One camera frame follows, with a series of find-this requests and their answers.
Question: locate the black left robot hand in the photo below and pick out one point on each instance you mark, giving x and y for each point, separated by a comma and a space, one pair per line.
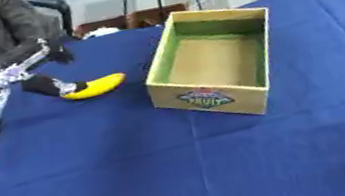
44, 84

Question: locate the yellow toy banana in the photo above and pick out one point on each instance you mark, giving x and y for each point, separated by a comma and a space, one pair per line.
98, 86

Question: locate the brown wooden box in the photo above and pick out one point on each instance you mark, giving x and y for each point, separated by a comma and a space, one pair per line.
135, 19

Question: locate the tan cardboard box green inside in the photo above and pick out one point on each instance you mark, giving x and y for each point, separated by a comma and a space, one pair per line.
215, 62

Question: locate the white cloth lump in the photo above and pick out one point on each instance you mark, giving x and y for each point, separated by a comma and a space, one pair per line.
100, 32

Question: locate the black chair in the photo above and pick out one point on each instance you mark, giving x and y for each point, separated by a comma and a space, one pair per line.
54, 5

